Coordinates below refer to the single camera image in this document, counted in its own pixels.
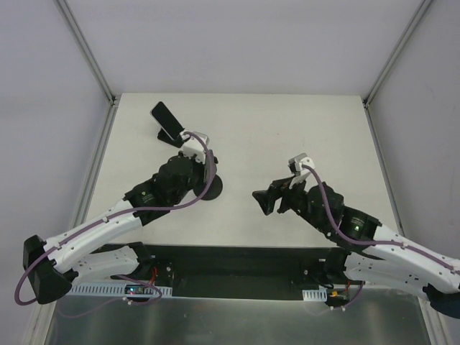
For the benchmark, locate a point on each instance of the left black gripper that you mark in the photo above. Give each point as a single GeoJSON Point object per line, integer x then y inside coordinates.
{"type": "Point", "coordinates": [178, 140]}

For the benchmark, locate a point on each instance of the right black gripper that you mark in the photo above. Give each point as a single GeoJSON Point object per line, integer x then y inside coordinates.
{"type": "Point", "coordinates": [284, 198]}

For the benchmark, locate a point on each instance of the black round-base clamp phone stand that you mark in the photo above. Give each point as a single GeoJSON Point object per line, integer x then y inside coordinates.
{"type": "Point", "coordinates": [214, 190]}

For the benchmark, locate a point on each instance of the black smartphone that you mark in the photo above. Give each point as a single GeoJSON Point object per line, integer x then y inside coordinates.
{"type": "Point", "coordinates": [166, 120]}

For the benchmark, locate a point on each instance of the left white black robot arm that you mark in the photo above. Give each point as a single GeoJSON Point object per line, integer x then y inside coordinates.
{"type": "Point", "coordinates": [55, 265]}

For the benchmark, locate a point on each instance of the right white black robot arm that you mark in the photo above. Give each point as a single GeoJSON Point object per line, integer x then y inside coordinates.
{"type": "Point", "coordinates": [365, 249]}

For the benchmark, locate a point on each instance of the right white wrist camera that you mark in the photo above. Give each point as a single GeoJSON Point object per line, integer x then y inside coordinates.
{"type": "Point", "coordinates": [298, 167]}

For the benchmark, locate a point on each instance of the right white slotted cable duct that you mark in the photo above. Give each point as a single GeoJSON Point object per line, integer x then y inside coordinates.
{"type": "Point", "coordinates": [319, 295]}

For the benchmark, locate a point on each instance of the white slotted cable duct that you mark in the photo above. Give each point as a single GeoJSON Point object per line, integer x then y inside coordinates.
{"type": "Point", "coordinates": [319, 295]}
{"type": "Point", "coordinates": [107, 289]}

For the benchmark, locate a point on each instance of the left white slotted cable duct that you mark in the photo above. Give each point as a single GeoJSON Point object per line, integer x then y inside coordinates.
{"type": "Point", "coordinates": [107, 289]}

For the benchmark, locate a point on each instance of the left aluminium frame post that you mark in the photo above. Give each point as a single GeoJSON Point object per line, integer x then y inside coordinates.
{"type": "Point", "coordinates": [77, 33]}

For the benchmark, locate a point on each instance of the aluminium frame post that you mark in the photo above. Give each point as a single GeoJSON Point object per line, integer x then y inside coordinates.
{"type": "Point", "coordinates": [77, 33]}
{"type": "Point", "coordinates": [410, 29]}

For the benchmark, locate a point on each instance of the right aluminium frame post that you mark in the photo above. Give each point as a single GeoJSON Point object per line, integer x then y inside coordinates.
{"type": "Point", "coordinates": [410, 29]}

